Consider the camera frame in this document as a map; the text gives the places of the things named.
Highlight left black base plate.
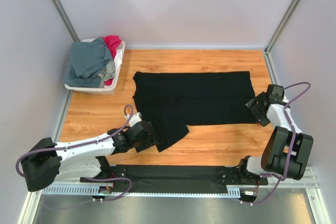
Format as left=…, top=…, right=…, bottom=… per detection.
left=79, top=166, right=127, bottom=183

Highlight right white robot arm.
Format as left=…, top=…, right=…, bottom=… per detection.
left=236, top=84, right=313, bottom=184

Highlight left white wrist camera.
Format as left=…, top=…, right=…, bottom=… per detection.
left=124, top=112, right=142, bottom=127

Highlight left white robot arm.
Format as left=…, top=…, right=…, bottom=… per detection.
left=15, top=121, right=162, bottom=192

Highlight black t-shirt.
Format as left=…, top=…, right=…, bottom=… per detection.
left=133, top=71, right=257, bottom=152

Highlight teal grey t-shirt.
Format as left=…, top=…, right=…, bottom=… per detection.
left=64, top=37, right=113, bottom=88

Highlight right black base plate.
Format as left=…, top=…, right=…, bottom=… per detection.
left=216, top=167, right=268, bottom=186

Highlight white t-shirt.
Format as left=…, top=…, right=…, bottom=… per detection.
left=104, top=49, right=123, bottom=89

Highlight light grey t-shirt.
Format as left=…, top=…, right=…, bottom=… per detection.
left=98, top=60, right=116, bottom=88

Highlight pink red t-shirt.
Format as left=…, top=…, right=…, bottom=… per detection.
left=102, top=35, right=122, bottom=59

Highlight slotted grey cable duct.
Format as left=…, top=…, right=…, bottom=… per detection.
left=41, top=184, right=240, bottom=198

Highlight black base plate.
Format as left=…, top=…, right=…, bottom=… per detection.
left=79, top=166, right=127, bottom=183
left=216, top=167, right=268, bottom=186

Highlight aluminium frame rail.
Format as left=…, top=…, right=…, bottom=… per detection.
left=278, top=167, right=319, bottom=188

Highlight left corner aluminium post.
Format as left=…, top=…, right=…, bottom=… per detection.
left=51, top=0, right=79, bottom=41

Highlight right corner aluminium post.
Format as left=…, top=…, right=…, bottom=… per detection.
left=265, top=0, right=301, bottom=54

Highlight white laundry basket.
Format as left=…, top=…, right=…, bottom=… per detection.
left=64, top=40, right=125, bottom=95

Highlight corner aluminium post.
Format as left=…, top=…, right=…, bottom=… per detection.
left=265, top=0, right=301, bottom=54
left=51, top=0, right=79, bottom=41

